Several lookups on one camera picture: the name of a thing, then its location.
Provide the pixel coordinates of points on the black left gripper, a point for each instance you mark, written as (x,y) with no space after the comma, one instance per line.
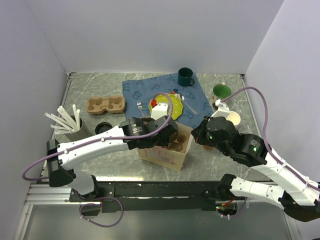
(165,142)

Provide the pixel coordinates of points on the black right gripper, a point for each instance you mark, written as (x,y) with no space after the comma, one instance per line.
(198,133)

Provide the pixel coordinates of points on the brown pulp cup carrier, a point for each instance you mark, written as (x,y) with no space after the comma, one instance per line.
(180,143)
(113,104)

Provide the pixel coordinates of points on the kraft paper takeout bag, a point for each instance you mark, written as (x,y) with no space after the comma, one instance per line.
(165,157)

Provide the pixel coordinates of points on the brown paper coffee cup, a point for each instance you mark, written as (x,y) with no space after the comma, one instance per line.
(208,148)

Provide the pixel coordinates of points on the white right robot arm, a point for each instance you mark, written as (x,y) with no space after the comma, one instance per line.
(295,194)

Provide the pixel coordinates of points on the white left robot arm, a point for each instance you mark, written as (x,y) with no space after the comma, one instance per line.
(134,133)

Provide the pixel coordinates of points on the stack of paper cups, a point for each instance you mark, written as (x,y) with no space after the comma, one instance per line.
(235,118)

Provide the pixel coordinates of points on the silver spoon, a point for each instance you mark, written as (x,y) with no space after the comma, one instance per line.
(184,101)

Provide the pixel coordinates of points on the yellow-green scalloped plate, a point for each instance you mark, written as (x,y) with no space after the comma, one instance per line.
(177,104)

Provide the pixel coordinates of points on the white green floral mug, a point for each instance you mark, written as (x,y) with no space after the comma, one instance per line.
(220,92)

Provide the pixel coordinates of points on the silver fork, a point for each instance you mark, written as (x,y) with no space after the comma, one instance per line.
(140,107)

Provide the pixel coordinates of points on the small santa figurine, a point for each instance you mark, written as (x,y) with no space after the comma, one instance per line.
(176,93)

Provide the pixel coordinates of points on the blue letter placemat cloth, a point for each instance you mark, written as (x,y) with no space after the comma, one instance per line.
(144,90)

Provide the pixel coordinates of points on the dark green mug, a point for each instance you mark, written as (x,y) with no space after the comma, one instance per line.
(185,77)

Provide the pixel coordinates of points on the grey straw holder cup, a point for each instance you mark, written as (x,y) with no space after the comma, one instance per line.
(81,134)

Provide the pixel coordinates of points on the white wrapped straws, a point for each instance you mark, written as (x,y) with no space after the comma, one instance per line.
(65,122)

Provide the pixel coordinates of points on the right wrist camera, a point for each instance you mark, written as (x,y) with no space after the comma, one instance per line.
(222,109)

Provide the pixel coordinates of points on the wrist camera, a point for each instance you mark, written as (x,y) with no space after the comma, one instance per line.
(158,109)
(222,109)

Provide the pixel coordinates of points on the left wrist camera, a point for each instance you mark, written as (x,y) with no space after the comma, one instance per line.
(158,109)

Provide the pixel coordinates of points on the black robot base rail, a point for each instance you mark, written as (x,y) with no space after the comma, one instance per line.
(157,195)

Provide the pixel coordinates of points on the aluminium frame rail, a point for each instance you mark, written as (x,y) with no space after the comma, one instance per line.
(43,194)

